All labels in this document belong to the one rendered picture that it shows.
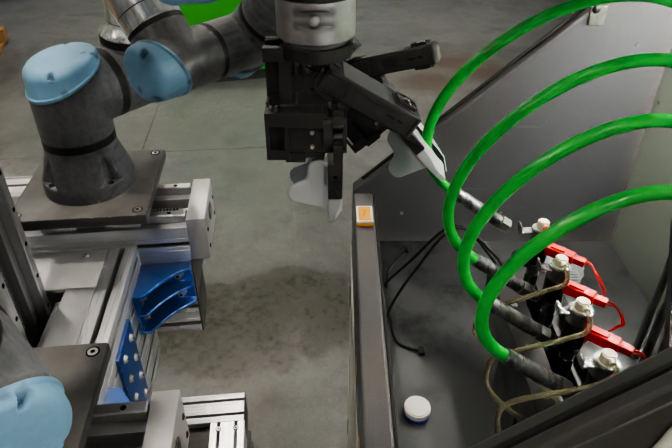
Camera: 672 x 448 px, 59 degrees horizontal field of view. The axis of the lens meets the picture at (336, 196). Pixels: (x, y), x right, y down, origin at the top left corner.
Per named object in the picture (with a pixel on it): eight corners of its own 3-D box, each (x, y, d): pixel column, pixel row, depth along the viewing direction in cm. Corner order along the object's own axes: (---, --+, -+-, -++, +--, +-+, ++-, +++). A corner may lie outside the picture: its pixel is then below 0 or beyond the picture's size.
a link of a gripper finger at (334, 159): (326, 183, 66) (325, 112, 61) (342, 183, 66) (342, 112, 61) (325, 207, 62) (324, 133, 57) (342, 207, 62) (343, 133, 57)
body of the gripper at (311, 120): (274, 132, 67) (267, 26, 60) (350, 133, 67) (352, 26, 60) (267, 167, 60) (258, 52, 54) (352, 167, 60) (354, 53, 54)
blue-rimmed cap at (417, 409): (402, 401, 91) (402, 394, 90) (428, 401, 91) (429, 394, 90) (404, 423, 87) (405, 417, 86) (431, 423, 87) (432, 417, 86)
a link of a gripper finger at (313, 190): (290, 219, 69) (287, 149, 63) (341, 219, 69) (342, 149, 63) (288, 235, 66) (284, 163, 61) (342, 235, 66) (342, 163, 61)
